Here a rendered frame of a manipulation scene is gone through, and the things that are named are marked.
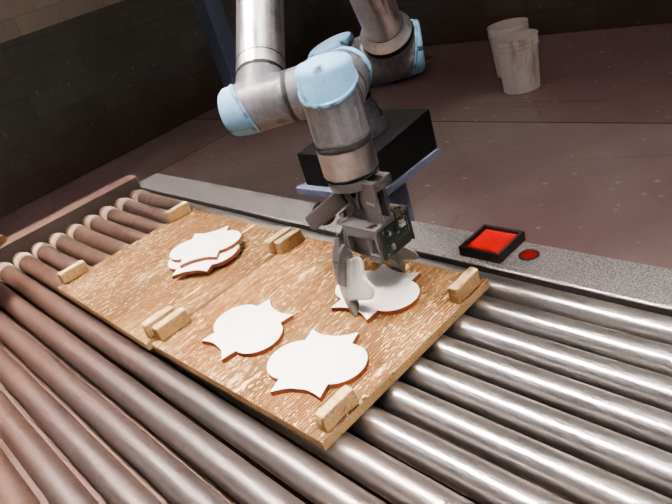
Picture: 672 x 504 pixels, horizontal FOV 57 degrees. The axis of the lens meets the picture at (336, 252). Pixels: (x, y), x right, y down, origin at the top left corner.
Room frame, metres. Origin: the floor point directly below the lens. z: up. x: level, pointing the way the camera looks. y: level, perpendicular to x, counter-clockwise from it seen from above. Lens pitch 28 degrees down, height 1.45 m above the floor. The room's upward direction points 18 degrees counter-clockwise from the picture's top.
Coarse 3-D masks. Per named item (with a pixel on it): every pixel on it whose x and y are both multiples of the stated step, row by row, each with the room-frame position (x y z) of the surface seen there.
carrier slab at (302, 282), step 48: (240, 288) 0.95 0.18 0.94; (288, 288) 0.89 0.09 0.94; (432, 288) 0.76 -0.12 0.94; (480, 288) 0.73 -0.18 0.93; (192, 336) 0.84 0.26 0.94; (288, 336) 0.76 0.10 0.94; (384, 336) 0.69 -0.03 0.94; (432, 336) 0.66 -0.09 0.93; (240, 384) 0.68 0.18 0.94; (384, 384) 0.60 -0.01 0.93; (336, 432) 0.55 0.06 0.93
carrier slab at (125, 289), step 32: (192, 224) 1.30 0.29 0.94; (224, 224) 1.24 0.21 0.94; (128, 256) 1.24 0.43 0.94; (160, 256) 1.18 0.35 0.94; (256, 256) 1.05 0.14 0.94; (64, 288) 1.18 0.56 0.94; (96, 288) 1.13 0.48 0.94; (128, 288) 1.08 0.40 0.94; (160, 288) 1.04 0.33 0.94; (192, 288) 1.00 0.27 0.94; (224, 288) 0.96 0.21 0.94; (128, 320) 0.96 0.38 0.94
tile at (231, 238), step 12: (228, 228) 1.16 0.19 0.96; (192, 240) 1.15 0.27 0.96; (204, 240) 1.14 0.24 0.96; (216, 240) 1.12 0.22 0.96; (228, 240) 1.10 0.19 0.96; (240, 240) 1.10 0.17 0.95; (180, 252) 1.12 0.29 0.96; (192, 252) 1.10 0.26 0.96; (204, 252) 1.08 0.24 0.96; (216, 252) 1.06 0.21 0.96; (180, 264) 1.06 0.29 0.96
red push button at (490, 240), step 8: (488, 232) 0.88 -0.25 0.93; (496, 232) 0.87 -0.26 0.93; (504, 232) 0.86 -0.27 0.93; (480, 240) 0.86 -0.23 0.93; (488, 240) 0.86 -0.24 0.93; (496, 240) 0.85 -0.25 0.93; (504, 240) 0.84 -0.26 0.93; (480, 248) 0.84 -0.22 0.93; (488, 248) 0.83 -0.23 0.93; (496, 248) 0.83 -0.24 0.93
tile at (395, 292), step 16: (368, 272) 0.85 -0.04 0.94; (384, 272) 0.84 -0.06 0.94; (400, 272) 0.82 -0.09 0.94; (416, 272) 0.81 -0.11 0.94; (336, 288) 0.83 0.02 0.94; (384, 288) 0.79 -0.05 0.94; (400, 288) 0.78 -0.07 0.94; (416, 288) 0.76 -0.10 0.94; (336, 304) 0.79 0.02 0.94; (368, 304) 0.76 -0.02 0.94; (384, 304) 0.75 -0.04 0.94; (400, 304) 0.74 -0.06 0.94; (368, 320) 0.73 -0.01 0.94
